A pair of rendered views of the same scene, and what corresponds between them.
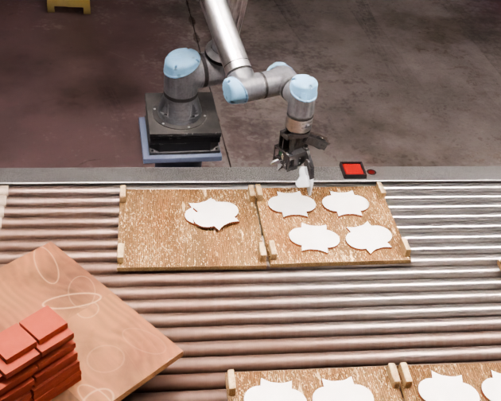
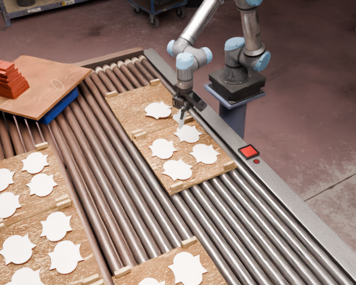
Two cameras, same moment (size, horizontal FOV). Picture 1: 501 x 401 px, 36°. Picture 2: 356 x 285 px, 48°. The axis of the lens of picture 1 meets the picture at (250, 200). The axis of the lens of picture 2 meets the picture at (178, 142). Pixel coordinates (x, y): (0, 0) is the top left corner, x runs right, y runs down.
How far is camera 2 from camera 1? 2.15 m
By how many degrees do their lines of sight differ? 56
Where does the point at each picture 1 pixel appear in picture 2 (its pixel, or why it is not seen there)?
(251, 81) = (177, 46)
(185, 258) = (121, 113)
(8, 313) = (44, 74)
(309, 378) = (54, 171)
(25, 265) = (73, 68)
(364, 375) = (62, 190)
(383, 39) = not seen: outside the picture
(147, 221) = (141, 95)
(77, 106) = (344, 94)
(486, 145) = not seen: outside the picture
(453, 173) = (293, 203)
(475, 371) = (80, 238)
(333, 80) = not seen: outside the picture
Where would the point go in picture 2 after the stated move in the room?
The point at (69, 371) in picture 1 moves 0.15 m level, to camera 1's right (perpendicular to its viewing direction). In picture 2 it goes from (7, 90) to (7, 107)
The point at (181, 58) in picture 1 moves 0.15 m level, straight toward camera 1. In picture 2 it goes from (233, 41) to (209, 47)
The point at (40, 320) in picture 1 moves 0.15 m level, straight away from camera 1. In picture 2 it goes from (5, 64) to (33, 55)
